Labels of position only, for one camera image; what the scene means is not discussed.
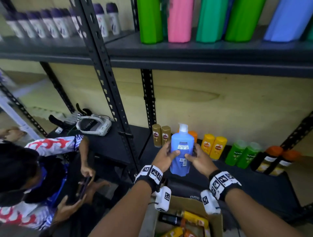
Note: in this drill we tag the black orange-capped shampoo bottle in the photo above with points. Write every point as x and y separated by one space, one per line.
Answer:
283 162
266 158
168 219

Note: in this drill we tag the white plastic device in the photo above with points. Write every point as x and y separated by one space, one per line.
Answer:
95 127

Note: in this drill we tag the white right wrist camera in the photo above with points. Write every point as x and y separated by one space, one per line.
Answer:
210 202

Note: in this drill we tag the person's right hand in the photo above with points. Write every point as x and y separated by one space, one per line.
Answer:
203 163

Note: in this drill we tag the black printed bag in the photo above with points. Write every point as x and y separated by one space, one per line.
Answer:
181 190

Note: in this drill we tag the right wristband with marker tags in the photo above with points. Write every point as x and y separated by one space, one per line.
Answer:
222 183

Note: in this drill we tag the person's right forearm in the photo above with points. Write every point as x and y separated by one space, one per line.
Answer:
254 217

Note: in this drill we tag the white metal rack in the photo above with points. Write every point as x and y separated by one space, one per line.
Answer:
14 117

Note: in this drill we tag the large teal shampoo bottle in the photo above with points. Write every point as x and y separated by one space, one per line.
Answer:
164 17
310 33
211 22

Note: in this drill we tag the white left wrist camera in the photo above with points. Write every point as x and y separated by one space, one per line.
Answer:
162 199

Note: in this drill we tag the dark smartphone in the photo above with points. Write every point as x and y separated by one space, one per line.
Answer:
83 188

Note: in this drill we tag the person's left forearm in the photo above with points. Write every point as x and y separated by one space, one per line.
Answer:
122 214

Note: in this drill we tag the large blue shampoo bottle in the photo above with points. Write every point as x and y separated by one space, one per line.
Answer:
288 22
227 14

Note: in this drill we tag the person's left hand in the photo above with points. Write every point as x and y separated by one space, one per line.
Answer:
163 158

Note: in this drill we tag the left wristband with marker tags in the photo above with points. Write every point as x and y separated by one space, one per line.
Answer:
149 174

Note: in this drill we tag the small blue shampoo bottle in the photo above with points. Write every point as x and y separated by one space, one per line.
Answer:
182 139

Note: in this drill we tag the large pink shampoo bottle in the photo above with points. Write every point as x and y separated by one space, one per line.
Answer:
180 22

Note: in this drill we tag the group of purple-capped deodorants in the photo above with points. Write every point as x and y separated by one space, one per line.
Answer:
49 24

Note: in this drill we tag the large green shampoo bottle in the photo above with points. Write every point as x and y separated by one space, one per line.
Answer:
243 22
149 22

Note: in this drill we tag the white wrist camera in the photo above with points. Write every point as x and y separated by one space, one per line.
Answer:
162 199
210 202

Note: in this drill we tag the small gold shampoo bottle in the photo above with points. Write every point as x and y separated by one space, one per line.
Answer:
156 135
166 135

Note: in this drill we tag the wristband with marker tags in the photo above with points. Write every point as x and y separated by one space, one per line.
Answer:
222 183
149 174

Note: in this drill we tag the white marker tag block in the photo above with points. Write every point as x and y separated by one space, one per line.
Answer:
59 130

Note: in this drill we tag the brown cardboard box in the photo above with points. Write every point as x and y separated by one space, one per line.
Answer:
185 203

